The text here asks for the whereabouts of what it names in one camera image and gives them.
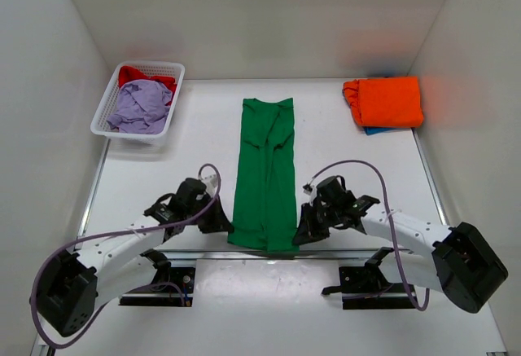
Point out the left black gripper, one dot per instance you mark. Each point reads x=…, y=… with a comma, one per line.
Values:
x=220, y=221

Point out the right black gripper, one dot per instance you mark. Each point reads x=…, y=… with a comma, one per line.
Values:
x=308, y=230

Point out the green t shirt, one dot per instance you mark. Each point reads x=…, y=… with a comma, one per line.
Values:
x=265, y=209

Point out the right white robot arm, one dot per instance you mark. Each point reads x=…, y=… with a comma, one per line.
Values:
x=454, y=260

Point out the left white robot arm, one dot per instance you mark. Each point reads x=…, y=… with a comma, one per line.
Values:
x=73, y=286

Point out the folded blue t shirt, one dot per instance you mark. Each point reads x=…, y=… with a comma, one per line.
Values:
x=376, y=130

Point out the white plastic laundry basket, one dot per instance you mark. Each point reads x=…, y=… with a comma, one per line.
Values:
x=107, y=105

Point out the lavender t shirt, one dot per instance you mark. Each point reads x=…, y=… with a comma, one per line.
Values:
x=142, y=107

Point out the folded orange t shirt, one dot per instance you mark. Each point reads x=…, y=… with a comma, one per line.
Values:
x=392, y=102

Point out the red t shirt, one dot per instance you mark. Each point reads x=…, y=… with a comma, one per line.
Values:
x=128, y=74

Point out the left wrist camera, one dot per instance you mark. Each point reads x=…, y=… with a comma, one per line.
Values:
x=196, y=188

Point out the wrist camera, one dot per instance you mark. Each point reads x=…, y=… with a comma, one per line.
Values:
x=196, y=188
x=331, y=190

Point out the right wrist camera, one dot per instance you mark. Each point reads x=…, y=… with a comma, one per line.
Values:
x=331, y=190

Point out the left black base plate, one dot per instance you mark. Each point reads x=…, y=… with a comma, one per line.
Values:
x=174, y=289

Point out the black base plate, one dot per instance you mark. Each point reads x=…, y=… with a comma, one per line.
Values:
x=174, y=289
x=361, y=288

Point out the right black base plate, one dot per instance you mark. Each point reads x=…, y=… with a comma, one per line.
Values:
x=361, y=288

